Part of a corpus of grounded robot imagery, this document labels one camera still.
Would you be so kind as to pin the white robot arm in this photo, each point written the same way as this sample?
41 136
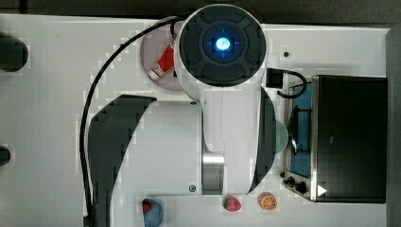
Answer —
215 137

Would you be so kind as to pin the red ketchup bottle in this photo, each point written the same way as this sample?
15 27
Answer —
164 63

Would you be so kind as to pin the green mug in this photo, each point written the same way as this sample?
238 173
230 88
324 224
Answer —
281 137

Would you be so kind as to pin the grey round plate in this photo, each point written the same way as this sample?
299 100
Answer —
152 47

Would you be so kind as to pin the toy strawberry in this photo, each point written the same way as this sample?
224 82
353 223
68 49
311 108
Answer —
231 204

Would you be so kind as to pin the red toy fruit in bowl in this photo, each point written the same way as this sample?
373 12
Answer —
146 206

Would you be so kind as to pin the toy orange half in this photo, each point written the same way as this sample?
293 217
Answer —
267 201

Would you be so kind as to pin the blue bowl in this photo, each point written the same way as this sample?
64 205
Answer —
155 216

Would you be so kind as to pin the black toaster oven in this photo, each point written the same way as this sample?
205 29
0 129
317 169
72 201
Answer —
337 139

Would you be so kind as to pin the black cylinder upper left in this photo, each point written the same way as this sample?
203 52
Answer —
13 53

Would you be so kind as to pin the black cylinder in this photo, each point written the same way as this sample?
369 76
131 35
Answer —
13 53
4 155

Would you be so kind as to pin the black cylinder lower left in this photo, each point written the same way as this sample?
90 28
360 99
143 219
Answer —
4 155

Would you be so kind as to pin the black connector box with cable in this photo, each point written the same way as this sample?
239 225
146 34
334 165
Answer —
275 79

